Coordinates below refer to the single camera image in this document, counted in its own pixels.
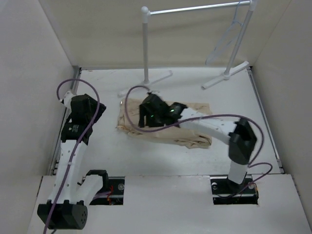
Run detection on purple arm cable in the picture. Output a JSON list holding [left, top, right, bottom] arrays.
[[42, 78, 109, 234], [125, 85, 273, 186]]

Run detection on light blue wire hanger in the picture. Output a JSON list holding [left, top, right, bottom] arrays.
[[205, 0, 252, 66]]

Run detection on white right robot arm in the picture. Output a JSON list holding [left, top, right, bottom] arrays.
[[138, 93, 257, 194]]

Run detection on beige trousers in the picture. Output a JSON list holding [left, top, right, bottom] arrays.
[[117, 98, 213, 149]]

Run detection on white clothes rack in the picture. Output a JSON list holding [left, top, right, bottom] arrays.
[[118, 0, 258, 98]]

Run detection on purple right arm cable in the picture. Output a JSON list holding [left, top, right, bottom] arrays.
[[125, 85, 273, 186]]

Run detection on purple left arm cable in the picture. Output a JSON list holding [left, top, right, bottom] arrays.
[[42, 78, 109, 234]]

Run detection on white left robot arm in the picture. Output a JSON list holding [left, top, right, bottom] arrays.
[[37, 91, 109, 233]]

